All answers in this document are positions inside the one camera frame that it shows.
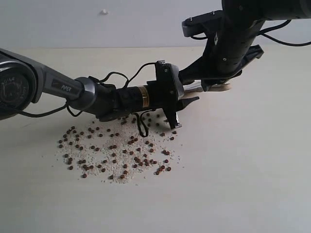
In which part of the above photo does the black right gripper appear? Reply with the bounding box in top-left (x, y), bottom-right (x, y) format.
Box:
top-left (179, 45), bottom-right (264, 87)

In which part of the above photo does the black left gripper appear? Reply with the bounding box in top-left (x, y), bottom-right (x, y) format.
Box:
top-left (147, 61), bottom-right (199, 129)

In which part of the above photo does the wooden paint brush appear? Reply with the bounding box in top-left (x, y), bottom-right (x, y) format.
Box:
top-left (183, 81), bottom-right (231, 94)

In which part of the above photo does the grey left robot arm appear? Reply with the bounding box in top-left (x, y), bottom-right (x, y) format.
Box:
top-left (0, 49), bottom-right (195, 129)

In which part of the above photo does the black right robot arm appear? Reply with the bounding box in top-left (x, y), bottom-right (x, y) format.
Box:
top-left (179, 0), bottom-right (311, 91)

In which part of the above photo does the pile of crumbs and pellets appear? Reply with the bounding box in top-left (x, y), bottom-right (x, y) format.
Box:
top-left (55, 110), bottom-right (181, 183)

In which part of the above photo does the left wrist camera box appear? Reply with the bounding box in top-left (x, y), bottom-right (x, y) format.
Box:
top-left (155, 60), bottom-right (184, 101)

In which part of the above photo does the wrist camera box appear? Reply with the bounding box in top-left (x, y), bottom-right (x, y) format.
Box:
top-left (155, 60), bottom-right (184, 101)
top-left (182, 10), bottom-right (223, 40)

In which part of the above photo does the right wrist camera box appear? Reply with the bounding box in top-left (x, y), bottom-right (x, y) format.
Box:
top-left (182, 10), bottom-right (223, 40)

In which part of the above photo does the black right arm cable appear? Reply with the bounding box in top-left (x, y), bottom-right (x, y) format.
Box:
top-left (189, 19), bottom-right (311, 47)

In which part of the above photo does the small white wall fixture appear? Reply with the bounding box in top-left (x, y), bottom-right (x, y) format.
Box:
top-left (99, 9), bottom-right (109, 15)

